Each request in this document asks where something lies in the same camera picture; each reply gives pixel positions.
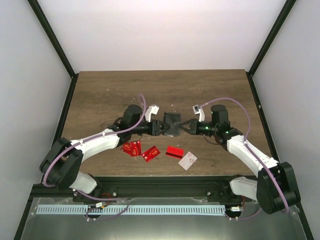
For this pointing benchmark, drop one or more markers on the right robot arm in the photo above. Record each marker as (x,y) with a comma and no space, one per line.
(275,187)

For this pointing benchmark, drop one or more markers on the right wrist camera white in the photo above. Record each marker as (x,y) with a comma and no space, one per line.
(198,111)

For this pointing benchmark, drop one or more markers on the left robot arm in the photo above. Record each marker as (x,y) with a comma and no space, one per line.
(61,166)

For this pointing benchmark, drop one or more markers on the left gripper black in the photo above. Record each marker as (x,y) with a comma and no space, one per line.
(156,132)

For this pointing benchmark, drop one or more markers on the red VIP card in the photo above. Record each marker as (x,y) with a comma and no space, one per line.
(150,154)

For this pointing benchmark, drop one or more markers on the red VIP card overlapped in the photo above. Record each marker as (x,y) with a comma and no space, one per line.
(135,148)

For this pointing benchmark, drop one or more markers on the metal sheet front panel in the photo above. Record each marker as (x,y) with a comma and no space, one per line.
(253,224)

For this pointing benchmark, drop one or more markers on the light blue slotted cable duct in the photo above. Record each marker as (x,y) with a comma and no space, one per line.
(199,210)

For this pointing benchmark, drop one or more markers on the black leather card holder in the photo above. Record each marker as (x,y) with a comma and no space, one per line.
(172,121)

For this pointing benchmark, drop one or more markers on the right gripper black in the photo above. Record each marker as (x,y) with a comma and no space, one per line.
(194,129)

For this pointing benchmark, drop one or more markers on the white card red print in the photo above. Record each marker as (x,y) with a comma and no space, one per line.
(187,161)

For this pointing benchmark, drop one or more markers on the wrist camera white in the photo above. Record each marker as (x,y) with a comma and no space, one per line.
(198,111)
(151,110)

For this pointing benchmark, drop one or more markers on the red magnetic stripe card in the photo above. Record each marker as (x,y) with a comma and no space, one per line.
(174,152)

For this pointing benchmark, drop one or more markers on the black aluminium frame rail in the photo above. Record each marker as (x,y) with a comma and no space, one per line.
(224,189)

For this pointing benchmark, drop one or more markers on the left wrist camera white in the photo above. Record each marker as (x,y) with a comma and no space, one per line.
(151,110)

